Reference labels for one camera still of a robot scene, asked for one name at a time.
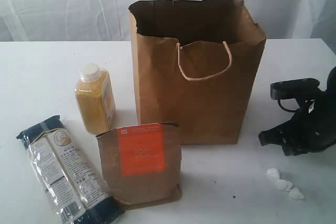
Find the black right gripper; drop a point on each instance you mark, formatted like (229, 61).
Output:
(310, 130)

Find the brown paper shopping bag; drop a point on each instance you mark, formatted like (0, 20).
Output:
(194, 63)

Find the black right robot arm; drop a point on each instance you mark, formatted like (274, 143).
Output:
(293, 105)

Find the white crumpled paper bits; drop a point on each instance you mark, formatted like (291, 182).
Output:
(294, 192)

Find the brown pouch with orange label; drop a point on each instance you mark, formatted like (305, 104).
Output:
(141, 164)

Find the yellow millet plastic bottle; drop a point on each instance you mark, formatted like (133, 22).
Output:
(95, 98)

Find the noodle packet, navy and white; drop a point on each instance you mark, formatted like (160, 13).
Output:
(75, 192)

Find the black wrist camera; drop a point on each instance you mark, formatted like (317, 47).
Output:
(292, 89)

